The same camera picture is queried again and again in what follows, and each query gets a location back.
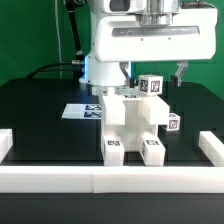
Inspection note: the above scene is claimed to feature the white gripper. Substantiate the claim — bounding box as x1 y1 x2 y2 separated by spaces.
95 8 217 88

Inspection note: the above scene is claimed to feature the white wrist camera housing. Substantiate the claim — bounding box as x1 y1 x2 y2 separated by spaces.
101 0 147 13

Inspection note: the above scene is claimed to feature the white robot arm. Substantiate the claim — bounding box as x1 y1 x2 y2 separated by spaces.
85 0 218 86

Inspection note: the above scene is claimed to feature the white chair back part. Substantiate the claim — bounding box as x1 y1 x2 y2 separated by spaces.
92 86 170 125

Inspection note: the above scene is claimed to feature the white sheet with fiducial tags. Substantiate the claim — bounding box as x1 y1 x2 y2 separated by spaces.
62 104 101 119

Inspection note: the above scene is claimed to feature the white chair seat part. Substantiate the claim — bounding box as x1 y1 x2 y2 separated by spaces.
101 97 158 152

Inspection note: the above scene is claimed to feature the black cable bundle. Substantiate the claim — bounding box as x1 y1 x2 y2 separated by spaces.
24 0 88 80

